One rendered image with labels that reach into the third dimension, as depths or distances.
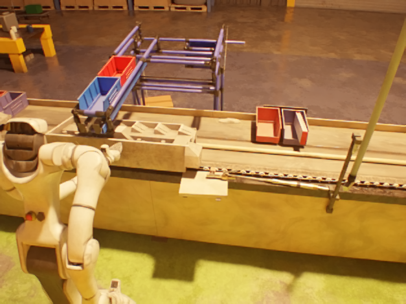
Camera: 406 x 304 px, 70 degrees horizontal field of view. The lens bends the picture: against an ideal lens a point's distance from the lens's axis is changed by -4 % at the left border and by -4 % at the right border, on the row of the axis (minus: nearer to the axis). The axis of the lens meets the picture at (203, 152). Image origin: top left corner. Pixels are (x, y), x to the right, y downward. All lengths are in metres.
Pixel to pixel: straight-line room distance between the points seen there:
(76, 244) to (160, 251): 1.60
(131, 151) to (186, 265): 1.03
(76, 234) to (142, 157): 1.08
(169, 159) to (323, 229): 1.21
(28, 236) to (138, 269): 1.34
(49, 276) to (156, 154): 0.98
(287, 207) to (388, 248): 0.88
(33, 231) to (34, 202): 0.12
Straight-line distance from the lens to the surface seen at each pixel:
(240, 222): 2.29
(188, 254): 2.56
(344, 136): 2.73
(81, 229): 1.04
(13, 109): 3.21
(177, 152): 1.94
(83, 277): 1.12
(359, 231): 2.45
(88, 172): 1.07
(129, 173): 2.14
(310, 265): 2.64
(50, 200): 1.24
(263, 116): 2.66
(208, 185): 1.93
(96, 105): 2.07
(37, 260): 1.38
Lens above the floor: 2.12
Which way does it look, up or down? 37 degrees down
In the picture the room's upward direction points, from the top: straight up
